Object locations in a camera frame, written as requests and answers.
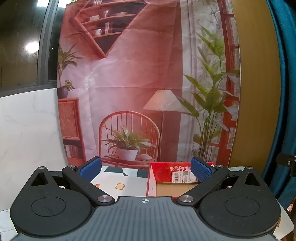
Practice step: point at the wooden panel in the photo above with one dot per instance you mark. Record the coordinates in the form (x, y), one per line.
(254, 92)

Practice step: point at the black clamp mount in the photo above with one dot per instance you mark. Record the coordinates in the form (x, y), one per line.
(286, 163)

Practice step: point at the printed room scene backdrop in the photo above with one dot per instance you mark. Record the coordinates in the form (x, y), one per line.
(138, 69)

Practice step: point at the red strawberry print box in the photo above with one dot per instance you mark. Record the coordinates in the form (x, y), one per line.
(161, 171)

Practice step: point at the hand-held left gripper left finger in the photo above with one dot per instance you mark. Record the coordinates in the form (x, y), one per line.
(90, 170)

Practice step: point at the blue fabric screen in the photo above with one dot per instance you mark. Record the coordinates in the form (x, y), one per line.
(289, 69)

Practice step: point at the dark framed window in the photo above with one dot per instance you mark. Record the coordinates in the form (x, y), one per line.
(45, 46)

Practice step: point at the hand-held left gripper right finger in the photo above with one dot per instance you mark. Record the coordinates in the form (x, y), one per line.
(201, 170)

